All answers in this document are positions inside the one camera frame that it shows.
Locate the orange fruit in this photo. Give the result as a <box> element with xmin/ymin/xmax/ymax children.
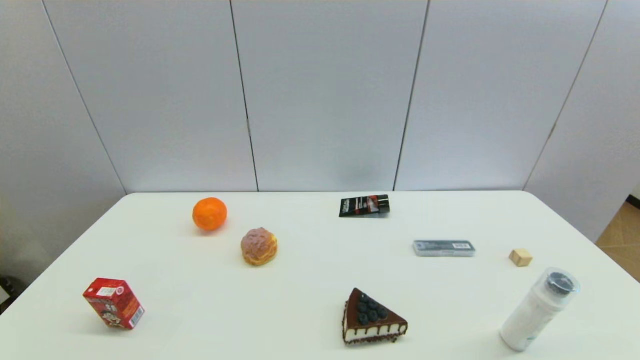
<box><xmin>192</xmin><ymin>197</ymin><xmax>228</xmax><ymax>232</ymax></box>

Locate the black red tube packet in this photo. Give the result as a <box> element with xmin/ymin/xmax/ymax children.
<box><xmin>339</xmin><ymin>194</ymin><xmax>391</xmax><ymax>218</ymax></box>

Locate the cream puff pastry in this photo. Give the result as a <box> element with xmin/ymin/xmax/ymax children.
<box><xmin>241</xmin><ymin>227</ymin><xmax>279</xmax><ymax>267</ymax></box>

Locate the grey flat plastic case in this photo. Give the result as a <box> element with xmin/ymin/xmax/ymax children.
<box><xmin>413</xmin><ymin>240</ymin><xmax>476</xmax><ymax>258</ymax></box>

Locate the chocolate blueberry cake slice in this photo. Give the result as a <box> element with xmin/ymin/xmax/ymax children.
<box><xmin>342</xmin><ymin>287</ymin><xmax>409</xmax><ymax>346</ymax></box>

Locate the small wooden cube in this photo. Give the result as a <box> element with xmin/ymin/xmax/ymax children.
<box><xmin>509</xmin><ymin>248</ymin><xmax>534</xmax><ymax>268</ymax></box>

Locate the red drink carton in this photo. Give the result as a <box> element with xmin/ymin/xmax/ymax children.
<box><xmin>83</xmin><ymin>277</ymin><xmax>146</xmax><ymax>330</ymax></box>

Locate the white bottle with clear cap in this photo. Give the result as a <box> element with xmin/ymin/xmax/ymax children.
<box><xmin>500</xmin><ymin>267</ymin><xmax>582</xmax><ymax>353</ymax></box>

